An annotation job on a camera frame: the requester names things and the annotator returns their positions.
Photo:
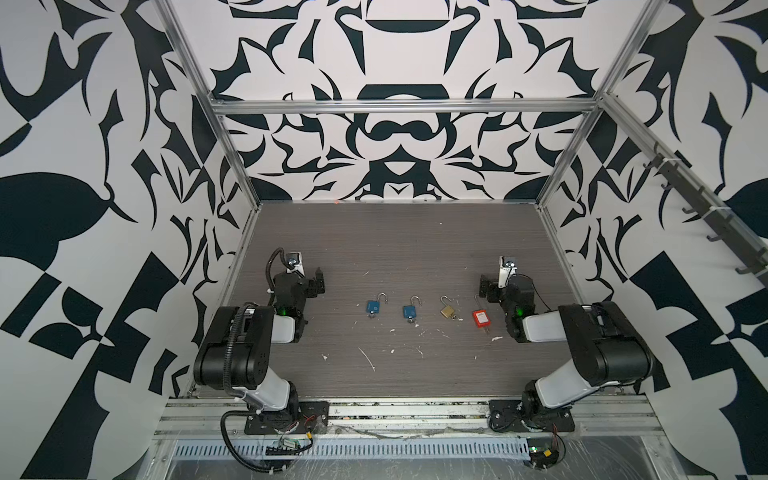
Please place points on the red padlock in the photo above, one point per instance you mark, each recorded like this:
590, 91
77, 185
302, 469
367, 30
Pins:
480, 315

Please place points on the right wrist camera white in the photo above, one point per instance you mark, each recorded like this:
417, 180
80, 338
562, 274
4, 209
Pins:
507, 268

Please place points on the brass padlock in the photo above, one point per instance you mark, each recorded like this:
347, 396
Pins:
448, 309

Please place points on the blue padlock far left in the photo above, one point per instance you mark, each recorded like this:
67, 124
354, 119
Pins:
373, 306

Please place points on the grey wall hook rail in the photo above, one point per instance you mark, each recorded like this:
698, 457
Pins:
723, 221

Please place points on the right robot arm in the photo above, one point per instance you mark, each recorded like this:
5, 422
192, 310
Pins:
605, 351

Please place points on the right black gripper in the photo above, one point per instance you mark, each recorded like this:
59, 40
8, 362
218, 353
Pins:
488, 288

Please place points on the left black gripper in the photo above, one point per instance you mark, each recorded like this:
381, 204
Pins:
315, 282

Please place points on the blue padlock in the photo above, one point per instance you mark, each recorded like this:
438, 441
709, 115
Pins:
373, 306
410, 310

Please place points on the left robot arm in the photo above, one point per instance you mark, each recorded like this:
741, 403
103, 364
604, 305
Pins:
235, 353

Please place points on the white slotted cable duct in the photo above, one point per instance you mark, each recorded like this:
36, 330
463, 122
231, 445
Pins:
387, 449

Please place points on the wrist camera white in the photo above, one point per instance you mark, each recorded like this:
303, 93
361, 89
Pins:
293, 262
507, 268

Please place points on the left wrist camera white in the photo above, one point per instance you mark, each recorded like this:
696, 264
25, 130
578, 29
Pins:
293, 262

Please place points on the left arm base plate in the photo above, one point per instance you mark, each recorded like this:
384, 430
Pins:
294, 419

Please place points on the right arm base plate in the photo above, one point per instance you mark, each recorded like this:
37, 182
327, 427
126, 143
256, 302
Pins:
521, 416

